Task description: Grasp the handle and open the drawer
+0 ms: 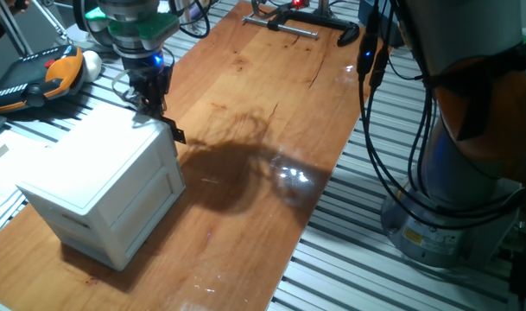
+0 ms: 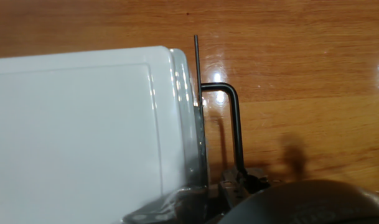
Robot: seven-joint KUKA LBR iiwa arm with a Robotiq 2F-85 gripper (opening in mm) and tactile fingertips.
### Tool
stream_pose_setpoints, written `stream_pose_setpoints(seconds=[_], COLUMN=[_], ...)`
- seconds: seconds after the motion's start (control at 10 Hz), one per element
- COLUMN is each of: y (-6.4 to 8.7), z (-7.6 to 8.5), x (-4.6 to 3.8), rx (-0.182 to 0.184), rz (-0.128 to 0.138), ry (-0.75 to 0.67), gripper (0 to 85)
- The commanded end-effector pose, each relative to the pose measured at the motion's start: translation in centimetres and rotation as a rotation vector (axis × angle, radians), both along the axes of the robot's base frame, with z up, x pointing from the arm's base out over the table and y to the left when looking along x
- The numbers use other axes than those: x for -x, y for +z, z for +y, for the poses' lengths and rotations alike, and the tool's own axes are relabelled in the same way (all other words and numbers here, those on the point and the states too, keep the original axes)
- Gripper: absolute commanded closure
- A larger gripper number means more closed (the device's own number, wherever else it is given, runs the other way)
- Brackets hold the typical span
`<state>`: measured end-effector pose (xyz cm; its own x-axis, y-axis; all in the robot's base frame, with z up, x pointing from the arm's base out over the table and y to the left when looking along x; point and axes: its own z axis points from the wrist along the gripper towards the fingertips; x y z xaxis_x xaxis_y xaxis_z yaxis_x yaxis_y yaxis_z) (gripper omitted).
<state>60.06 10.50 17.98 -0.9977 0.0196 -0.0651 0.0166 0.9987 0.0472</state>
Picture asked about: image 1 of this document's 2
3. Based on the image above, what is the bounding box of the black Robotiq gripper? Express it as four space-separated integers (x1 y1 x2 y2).
123 54 175 121

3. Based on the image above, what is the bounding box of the white drawer cabinet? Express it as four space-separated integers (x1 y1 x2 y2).
16 103 187 272

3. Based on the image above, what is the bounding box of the white round object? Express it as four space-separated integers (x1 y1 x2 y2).
81 50 103 83

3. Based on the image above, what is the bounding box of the glossy wooden board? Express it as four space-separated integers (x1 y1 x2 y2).
0 0 378 311

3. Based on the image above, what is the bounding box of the orange black teach pendant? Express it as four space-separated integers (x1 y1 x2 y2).
0 44 86 114

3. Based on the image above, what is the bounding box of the grey metal rod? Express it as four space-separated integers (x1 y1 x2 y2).
0 0 34 56
32 0 69 40

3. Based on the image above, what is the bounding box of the white paper stack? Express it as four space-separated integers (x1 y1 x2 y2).
0 129 52 241

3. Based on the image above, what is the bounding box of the black clamp stand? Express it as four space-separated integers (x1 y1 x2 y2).
243 0 361 48

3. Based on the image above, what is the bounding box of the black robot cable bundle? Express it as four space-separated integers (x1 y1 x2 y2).
355 0 526 231

